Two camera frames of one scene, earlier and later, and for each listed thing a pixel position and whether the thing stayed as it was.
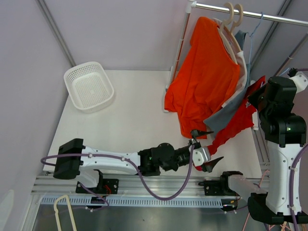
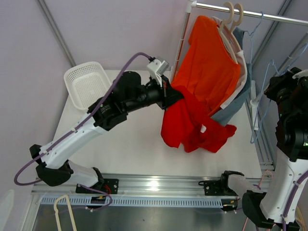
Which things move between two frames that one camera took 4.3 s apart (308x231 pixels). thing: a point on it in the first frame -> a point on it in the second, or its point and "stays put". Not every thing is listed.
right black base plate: (216, 187) stays put
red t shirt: (244, 119) -> (185, 122)
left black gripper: (208, 166) -> (168, 95)
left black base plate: (110, 186) stays put
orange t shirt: (205, 80) stays put
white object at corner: (5, 208) stays put
